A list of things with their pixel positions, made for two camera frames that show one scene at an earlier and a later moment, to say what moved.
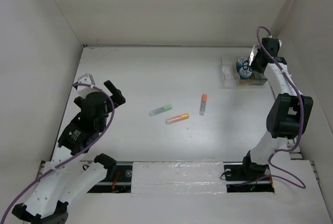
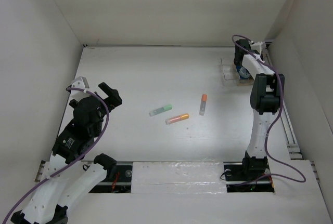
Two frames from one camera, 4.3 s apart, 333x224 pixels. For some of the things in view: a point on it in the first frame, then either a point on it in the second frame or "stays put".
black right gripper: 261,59 -> 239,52
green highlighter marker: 161,109 stays put
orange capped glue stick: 203,104 stays put
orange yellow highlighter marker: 170,120 stays put
